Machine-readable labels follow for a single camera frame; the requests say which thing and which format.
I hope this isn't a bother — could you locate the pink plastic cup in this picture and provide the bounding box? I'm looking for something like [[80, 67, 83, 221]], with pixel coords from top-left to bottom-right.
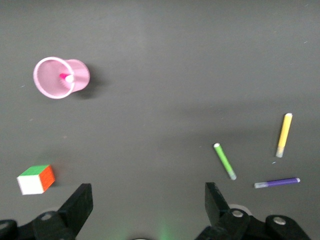
[[32, 56, 91, 100]]

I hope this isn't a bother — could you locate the green marker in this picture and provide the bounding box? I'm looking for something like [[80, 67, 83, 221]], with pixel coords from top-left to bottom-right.
[[213, 142, 238, 181]]

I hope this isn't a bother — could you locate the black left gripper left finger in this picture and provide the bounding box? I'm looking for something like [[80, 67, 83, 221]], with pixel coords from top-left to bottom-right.
[[0, 183, 94, 240]]

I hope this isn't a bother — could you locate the colourful puzzle cube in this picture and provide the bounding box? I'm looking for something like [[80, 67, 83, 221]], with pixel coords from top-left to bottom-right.
[[16, 164, 56, 196]]

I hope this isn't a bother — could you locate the pink marker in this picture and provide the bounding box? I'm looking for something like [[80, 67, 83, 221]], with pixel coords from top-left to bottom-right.
[[58, 72, 75, 84]]

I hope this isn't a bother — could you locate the yellow marker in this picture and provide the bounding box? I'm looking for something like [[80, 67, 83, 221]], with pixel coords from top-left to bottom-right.
[[275, 112, 294, 159]]

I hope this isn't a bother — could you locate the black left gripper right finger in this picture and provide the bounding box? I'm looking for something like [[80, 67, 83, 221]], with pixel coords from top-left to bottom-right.
[[194, 182, 312, 240]]

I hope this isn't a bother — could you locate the purple marker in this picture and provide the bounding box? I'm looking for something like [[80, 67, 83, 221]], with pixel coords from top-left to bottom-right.
[[253, 176, 301, 190]]

